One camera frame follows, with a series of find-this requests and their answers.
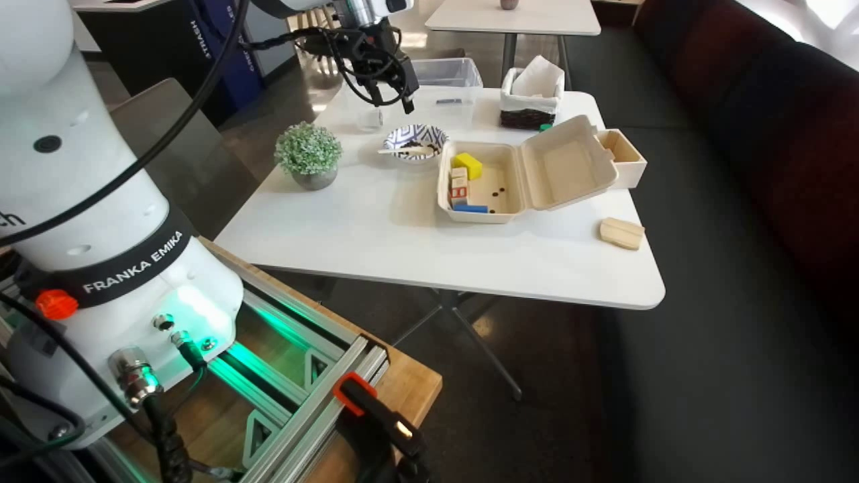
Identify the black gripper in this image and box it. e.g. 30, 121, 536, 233
358, 20, 421, 117

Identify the cream plastic spoon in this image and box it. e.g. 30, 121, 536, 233
373, 145, 441, 165

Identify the blue patterned paper bowl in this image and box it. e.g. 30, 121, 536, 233
383, 121, 452, 165

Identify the beige clamshell takeaway pack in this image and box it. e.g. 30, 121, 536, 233
434, 113, 624, 227

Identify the clear plastic cup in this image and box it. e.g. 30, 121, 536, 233
358, 105, 386, 135

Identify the clear plastic storage container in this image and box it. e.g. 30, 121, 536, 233
405, 58, 487, 118

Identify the yellow block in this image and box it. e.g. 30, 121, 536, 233
452, 150, 487, 184

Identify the small green potted plant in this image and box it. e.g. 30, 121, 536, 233
271, 121, 347, 193

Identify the white tissue box holder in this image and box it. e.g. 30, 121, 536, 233
496, 55, 567, 135

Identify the white background table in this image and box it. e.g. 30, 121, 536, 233
421, 0, 603, 83

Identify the blue cabinet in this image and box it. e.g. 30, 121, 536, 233
183, 0, 297, 117

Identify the small open wooden box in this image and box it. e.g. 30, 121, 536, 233
597, 127, 649, 192

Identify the rounded wooden block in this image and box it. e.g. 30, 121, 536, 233
597, 215, 646, 254

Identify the wooden base board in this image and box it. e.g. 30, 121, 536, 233
106, 236, 445, 483

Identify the orange black clamp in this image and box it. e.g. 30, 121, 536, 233
331, 370, 432, 483

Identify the dark sofa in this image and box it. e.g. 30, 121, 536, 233
628, 0, 859, 343

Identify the looped black gripper cable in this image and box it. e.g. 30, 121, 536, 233
293, 21, 401, 105

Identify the long black arm cable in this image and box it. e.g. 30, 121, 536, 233
0, 0, 252, 251

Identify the metal table leg frame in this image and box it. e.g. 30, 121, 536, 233
391, 291, 527, 402

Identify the aluminium profile frame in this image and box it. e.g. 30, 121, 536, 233
88, 240, 391, 483

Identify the black base cable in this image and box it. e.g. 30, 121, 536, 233
143, 392, 197, 483

